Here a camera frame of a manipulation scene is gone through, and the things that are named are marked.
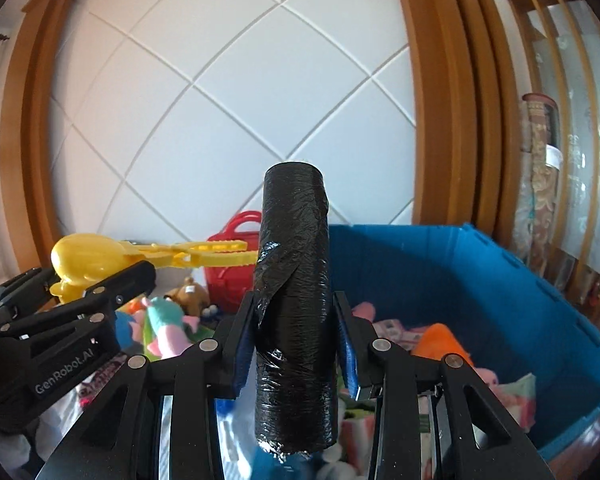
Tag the brown teddy bear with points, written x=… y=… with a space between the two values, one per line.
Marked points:
x=190 y=296

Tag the red plastic toy case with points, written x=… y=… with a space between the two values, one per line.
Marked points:
x=227 y=275

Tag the teal pink plush toy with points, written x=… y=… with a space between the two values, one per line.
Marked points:
x=167 y=327

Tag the wooden pillar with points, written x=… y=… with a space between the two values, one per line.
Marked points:
x=455 y=110

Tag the yellow snowball maker clip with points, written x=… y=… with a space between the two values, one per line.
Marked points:
x=90 y=257

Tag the white plastic bag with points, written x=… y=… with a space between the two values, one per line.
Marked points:
x=45 y=435

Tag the orange plush toy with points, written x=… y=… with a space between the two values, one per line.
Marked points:
x=440 y=342

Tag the rolled patterned carpet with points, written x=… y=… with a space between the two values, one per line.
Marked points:
x=540 y=185

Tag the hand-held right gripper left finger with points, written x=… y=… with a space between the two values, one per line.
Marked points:
x=242 y=355

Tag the wooden slat glass partition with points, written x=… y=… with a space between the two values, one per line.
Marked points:
x=580 y=135

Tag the blue plastic folding crate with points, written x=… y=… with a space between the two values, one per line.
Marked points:
x=480 y=285

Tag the blue plush toy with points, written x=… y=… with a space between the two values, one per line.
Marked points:
x=127 y=327

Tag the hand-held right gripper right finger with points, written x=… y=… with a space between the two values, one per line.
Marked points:
x=347 y=360

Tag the black garbage bag roll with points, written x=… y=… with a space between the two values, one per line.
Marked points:
x=292 y=285

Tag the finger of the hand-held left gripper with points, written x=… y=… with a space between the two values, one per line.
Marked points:
x=20 y=290
x=120 y=287

